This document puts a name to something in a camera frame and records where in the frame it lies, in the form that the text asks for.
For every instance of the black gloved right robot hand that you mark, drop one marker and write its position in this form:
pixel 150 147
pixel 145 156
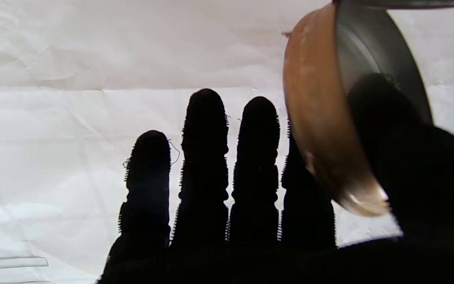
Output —
pixel 428 197

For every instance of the white printed backdrop cloth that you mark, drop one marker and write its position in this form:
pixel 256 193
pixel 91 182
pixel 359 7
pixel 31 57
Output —
pixel 93 79

